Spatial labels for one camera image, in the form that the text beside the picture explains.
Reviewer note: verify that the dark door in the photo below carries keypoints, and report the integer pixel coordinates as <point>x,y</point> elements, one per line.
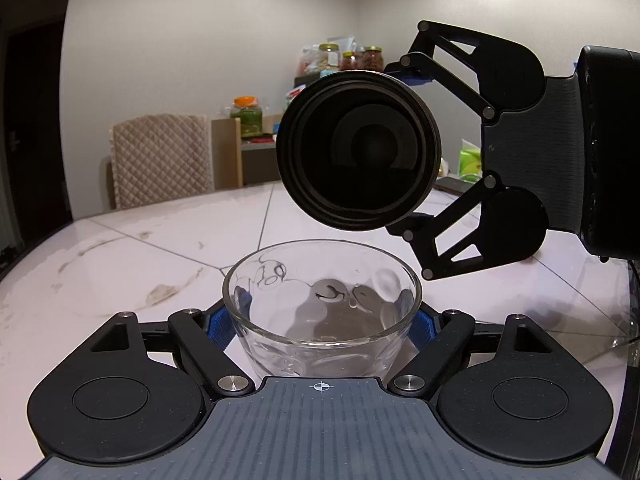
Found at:
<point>30,135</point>

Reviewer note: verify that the brown jar with gold lid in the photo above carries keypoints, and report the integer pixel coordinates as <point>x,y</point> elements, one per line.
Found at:
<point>373,59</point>

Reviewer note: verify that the chair with quilted beige cover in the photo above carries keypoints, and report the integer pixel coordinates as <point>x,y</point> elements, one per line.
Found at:
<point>160,160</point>

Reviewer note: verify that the black cup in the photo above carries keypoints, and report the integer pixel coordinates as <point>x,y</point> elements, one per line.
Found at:
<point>357,152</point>

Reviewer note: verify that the wooden cabinet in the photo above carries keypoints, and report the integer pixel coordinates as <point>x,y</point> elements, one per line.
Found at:
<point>227,152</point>

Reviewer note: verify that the clear snack bag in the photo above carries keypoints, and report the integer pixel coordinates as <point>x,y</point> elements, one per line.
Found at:
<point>308,62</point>

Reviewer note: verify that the green jar with orange lid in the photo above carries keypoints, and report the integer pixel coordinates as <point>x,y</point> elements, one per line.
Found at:
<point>247,117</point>

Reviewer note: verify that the green tissue packet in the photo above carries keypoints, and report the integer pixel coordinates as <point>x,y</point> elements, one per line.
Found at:
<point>470,160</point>

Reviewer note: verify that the small jar with dark contents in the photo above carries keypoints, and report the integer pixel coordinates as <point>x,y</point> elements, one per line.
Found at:
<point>351,61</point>

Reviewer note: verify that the dark smartphone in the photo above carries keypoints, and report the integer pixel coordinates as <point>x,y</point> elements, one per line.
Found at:
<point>454,186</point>

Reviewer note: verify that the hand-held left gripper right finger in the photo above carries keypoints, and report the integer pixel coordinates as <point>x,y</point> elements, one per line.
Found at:
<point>423,331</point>

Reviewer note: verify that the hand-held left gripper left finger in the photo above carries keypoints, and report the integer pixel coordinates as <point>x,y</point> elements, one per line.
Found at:
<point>220,329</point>

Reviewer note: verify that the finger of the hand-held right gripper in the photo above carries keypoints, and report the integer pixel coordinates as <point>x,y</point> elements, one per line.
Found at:
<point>450,232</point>
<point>452,77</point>

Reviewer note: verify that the clear glass bowl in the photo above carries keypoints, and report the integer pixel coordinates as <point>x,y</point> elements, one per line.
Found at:
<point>320,310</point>

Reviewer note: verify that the glass jar with yellow lid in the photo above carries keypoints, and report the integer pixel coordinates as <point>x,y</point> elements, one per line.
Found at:
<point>328,59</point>

